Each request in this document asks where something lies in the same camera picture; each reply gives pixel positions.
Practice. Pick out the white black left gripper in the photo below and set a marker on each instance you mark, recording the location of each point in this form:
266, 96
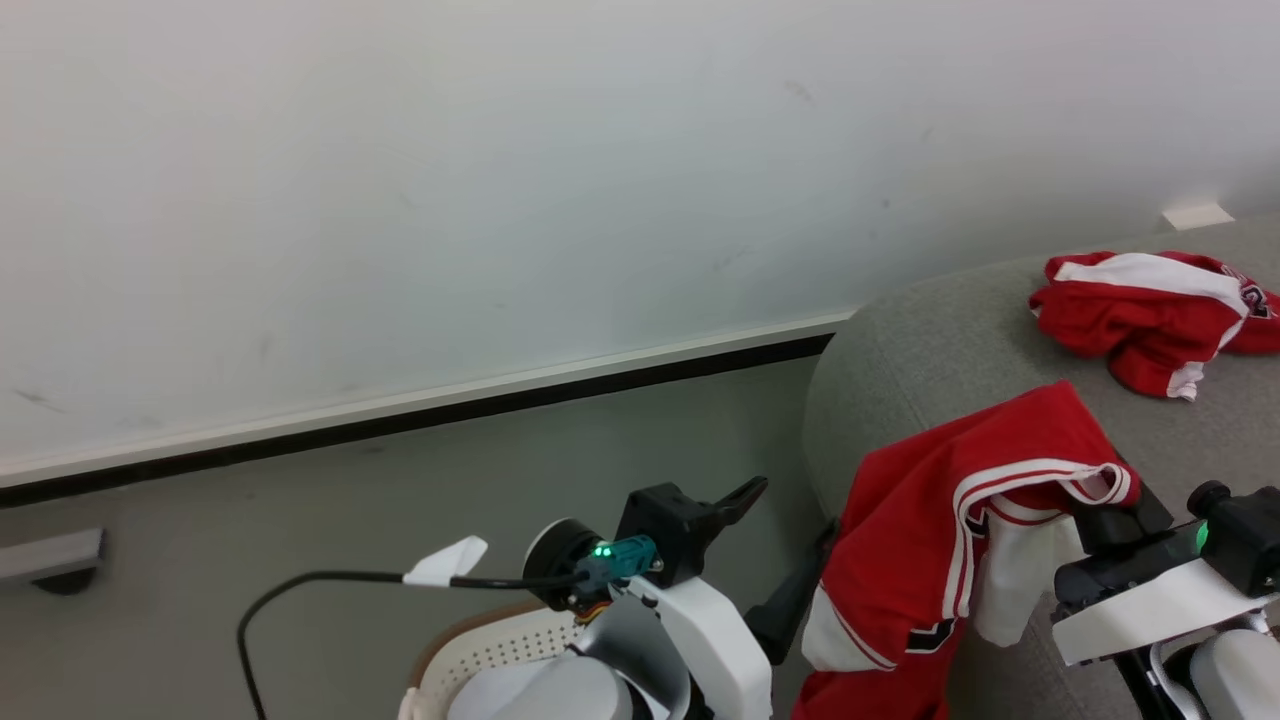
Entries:
670, 525

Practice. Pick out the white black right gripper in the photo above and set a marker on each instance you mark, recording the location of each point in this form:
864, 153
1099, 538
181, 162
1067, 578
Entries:
1240, 545

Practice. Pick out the red garment white striped trim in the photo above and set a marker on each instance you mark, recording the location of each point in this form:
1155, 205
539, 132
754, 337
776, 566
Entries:
900, 520

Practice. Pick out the red white jersey with logo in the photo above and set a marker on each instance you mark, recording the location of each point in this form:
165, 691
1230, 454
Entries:
1110, 320

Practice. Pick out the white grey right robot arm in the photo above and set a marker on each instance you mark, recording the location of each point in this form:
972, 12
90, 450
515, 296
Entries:
1235, 680

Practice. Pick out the grey fabric sofa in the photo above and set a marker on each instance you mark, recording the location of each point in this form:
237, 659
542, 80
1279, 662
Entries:
950, 340

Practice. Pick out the white and black baseboard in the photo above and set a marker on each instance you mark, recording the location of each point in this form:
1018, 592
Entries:
600, 385

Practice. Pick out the white laundry basket brown rim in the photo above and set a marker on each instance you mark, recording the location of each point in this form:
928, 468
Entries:
480, 650

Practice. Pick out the small white wall box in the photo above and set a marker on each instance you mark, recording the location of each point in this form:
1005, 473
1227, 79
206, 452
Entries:
1197, 215

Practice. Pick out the black round frame foot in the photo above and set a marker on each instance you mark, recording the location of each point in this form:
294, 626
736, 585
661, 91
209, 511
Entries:
65, 582

